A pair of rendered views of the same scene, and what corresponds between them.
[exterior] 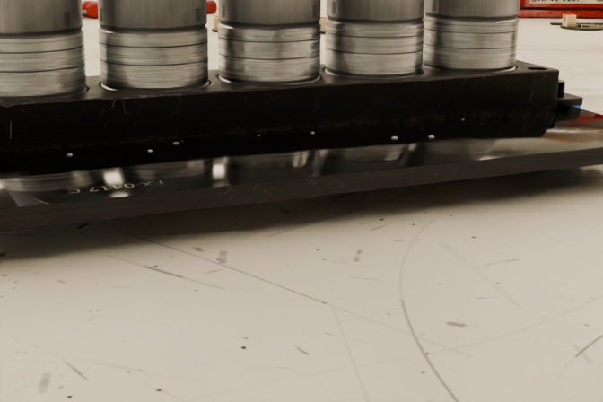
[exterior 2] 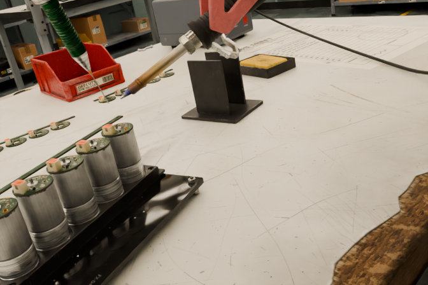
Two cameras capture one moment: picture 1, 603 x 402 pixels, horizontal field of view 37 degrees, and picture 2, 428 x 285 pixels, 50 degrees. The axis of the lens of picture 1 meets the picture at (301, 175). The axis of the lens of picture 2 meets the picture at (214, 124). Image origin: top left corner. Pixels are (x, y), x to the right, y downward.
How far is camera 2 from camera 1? 17 cm
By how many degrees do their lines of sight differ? 34
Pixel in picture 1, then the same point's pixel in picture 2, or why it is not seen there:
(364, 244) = (156, 258)
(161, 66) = (61, 235)
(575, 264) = (207, 236)
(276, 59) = (89, 212)
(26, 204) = not seen: outside the picture
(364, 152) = (134, 229)
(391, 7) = (112, 177)
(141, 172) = (88, 274)
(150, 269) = not seen: outside the picture
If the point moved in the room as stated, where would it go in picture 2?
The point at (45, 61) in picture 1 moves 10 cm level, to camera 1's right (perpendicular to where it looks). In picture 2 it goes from (30, 256) to (167, 184)
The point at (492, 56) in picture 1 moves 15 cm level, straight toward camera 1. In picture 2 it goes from (140, 173) to (233, 275)
